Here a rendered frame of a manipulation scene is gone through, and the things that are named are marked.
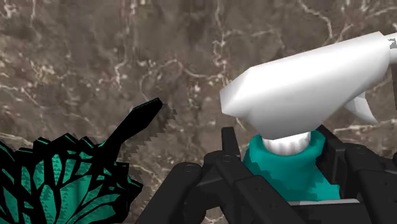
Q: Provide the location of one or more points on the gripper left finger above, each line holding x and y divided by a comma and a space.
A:
214, 183

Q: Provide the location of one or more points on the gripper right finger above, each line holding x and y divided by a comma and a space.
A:
363, 173

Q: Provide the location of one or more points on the teal spray bottle white nozzle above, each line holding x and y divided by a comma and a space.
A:
297, 93

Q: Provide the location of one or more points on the green and black leafy vegetable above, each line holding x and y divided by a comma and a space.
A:
62, 180

